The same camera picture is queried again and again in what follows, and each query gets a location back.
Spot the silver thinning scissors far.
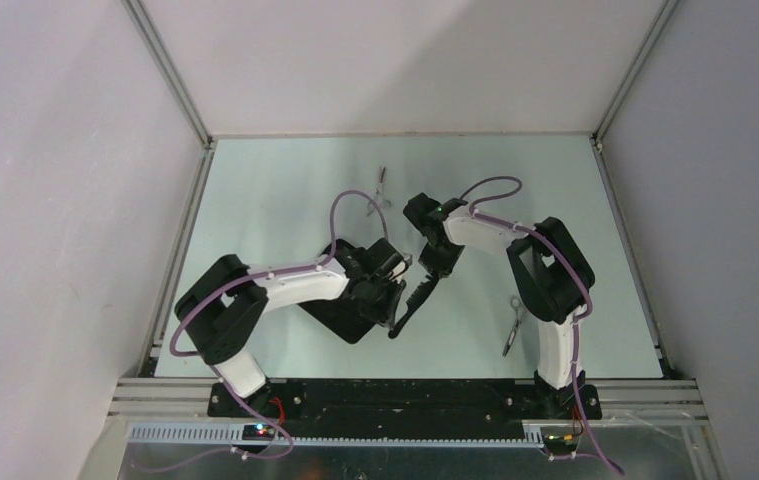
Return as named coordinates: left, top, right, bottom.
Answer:
left=366, top=166, right=393, bottom=216

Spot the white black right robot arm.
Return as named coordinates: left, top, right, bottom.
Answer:
left=403, top=193, right=595, bottom=418

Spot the aluminium front frame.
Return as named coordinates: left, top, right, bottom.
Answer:
left=109, top=378, right=713, bottom=454

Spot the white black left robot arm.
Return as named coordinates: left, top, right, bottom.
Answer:
left=174, top=238, right=411, bottom=417

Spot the black handled styling comb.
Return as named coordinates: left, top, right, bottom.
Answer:
left=388, top=275, right=441, bottom=339

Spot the black zippered tool case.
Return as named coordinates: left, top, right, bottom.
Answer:
left=299, top=298, right=394, bottom=344

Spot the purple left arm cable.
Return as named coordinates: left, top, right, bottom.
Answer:
left=153, top=190, right=392, bottom=475

